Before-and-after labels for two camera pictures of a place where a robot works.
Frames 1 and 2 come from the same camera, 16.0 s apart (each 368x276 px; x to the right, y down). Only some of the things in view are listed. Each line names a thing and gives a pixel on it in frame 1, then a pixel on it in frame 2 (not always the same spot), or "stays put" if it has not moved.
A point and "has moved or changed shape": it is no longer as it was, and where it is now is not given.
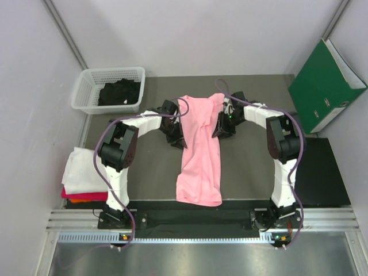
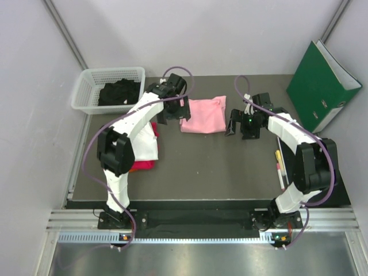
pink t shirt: (198, 181) has moved or changed shape
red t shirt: (86, 196) to (146, 164)
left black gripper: (177, 141) to (182, 112)
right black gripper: (222, 130) to (237, 115)
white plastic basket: (85, 98) stays put
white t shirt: (80, 174) to (145, 144)
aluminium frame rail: (313, 218) stays put
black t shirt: (117, 92) stays put
